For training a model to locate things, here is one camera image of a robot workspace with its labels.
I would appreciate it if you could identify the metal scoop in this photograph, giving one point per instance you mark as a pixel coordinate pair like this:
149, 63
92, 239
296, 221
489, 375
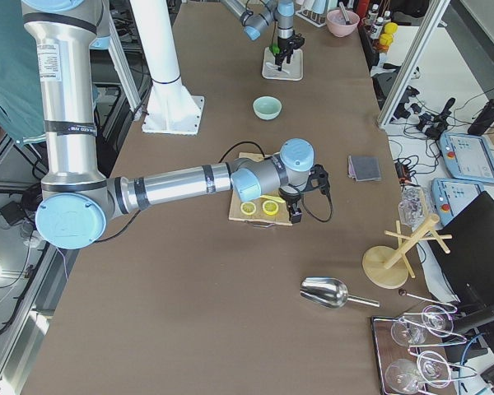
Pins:
331, 292

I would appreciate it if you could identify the pink bowl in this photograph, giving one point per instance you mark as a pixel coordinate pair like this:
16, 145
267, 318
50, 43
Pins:
337, 24

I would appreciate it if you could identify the light green ceramic bowl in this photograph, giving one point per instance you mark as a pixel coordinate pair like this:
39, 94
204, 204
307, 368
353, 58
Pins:
267, 107

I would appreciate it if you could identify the wooden mug tree stand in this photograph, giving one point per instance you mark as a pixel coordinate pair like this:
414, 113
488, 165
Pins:
389, 268

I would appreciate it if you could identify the beige rabbit serving tray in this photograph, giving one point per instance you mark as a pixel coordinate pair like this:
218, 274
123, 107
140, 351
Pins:
295, 68

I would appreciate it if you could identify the lemon half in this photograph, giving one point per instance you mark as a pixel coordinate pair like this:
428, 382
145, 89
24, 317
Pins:
270, 207

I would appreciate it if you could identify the wooden cutting board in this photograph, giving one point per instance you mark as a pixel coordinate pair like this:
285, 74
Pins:
236, 212

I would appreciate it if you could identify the lower teach pendant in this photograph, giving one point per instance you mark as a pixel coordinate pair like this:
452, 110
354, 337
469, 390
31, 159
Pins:
451, 196

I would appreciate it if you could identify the teach pendant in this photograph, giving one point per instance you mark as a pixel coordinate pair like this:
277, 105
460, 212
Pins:
451, 196
467, 157

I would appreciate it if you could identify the aluminium frame post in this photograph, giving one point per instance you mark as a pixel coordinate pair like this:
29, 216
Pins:
430, 21

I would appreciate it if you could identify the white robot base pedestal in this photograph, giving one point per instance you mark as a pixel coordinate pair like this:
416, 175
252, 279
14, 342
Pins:
170, 107

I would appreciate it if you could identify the lemon slice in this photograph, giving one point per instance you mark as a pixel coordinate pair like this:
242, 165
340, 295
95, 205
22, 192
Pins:
248, 208

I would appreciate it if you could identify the wine glass far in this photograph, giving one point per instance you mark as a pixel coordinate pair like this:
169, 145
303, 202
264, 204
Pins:
412, 329

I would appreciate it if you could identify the folded grey cloth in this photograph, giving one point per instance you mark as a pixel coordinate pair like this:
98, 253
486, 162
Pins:
364, 168

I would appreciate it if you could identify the upper teach pendant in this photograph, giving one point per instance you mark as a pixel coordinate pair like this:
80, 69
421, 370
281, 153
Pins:
467, 157

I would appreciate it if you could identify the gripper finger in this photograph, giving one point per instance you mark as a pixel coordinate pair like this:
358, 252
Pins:
279, 58
295, 213
289, 56

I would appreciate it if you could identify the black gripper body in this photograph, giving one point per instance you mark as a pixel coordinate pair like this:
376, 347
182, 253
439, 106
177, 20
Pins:
291, 198
283, 43

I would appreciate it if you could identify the wine glass near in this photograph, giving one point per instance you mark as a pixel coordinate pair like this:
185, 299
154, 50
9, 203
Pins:
430, 370

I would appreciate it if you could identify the black laptop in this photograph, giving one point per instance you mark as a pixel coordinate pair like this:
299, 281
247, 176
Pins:
469, 266

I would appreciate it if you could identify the wine glass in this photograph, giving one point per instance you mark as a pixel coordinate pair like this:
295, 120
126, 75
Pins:
412, 329
430, 370

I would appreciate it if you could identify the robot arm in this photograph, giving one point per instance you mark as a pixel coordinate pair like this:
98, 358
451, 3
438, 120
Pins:
78, 198
279, 13

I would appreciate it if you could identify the yellow plastic knife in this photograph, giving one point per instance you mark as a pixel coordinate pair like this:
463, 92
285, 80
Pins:
273, 198

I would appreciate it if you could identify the black glass rack tray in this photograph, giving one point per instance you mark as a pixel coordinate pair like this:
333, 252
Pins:
386, 349

